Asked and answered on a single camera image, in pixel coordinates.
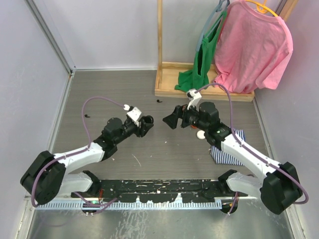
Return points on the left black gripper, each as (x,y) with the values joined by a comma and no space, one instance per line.
(140,131)

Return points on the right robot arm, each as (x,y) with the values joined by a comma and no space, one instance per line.
(276,185)

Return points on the yellow hanger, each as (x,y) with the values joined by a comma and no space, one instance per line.
(262,8)

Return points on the green tank top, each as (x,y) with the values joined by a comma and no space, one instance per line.
(197,77)

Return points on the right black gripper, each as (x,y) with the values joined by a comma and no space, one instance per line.
(172,120)

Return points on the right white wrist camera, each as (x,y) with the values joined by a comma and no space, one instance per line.
(194,97)

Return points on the wooden clothes rack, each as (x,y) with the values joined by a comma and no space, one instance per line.
(167,72)

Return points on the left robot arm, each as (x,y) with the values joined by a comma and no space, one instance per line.
(51,175)

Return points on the blue-grey hanger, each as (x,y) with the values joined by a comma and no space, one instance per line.
(222,5)

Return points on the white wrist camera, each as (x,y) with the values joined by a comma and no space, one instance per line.
(194,97)
(133,113)

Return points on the blue striped cloth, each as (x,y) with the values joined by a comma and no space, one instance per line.
(223,158)

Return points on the white cable duct strip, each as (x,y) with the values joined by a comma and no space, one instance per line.
(176,205)

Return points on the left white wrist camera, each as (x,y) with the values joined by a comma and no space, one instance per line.
(133,113)

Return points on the pink t-shirt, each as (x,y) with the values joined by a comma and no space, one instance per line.
(253,50)

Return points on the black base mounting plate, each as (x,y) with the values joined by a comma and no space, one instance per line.
(160,191)

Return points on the white earbud charging case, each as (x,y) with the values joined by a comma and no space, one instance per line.
(200,134)

